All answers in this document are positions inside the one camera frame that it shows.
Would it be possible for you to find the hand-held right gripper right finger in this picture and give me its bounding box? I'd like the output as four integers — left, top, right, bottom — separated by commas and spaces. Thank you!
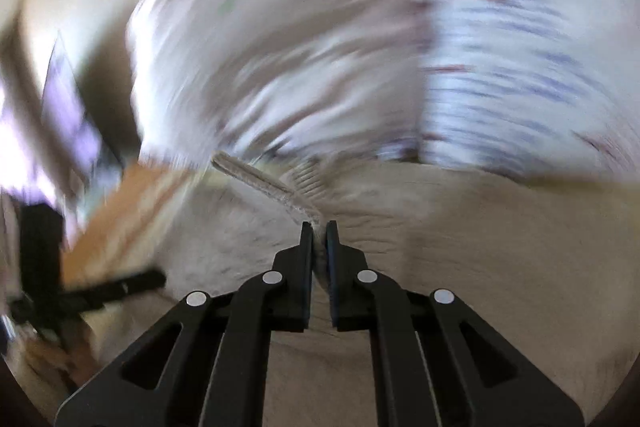
325, 221, 584, 427

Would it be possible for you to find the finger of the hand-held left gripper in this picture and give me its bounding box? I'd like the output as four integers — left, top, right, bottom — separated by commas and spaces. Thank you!
61, 269, 167, 314

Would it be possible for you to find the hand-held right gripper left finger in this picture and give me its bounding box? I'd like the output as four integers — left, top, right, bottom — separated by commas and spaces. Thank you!
55, 222, 314, 427

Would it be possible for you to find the beige cable knit sweater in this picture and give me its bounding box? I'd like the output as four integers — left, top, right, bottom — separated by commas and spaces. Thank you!
165, 151, 632, 427

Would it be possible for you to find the wooden bedside table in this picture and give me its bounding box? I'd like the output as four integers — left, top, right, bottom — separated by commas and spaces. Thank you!
61, 164, 197, 290

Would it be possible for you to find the purple framed picture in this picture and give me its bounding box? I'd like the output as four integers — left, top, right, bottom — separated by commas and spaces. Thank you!
0, 30, 123, 208

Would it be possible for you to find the pink floral pillow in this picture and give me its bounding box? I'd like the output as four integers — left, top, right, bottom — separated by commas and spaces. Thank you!
127, 0, 426, 170

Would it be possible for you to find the pink pillow with blue print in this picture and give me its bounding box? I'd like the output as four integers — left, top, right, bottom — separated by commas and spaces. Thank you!
415, 0, 640, 182

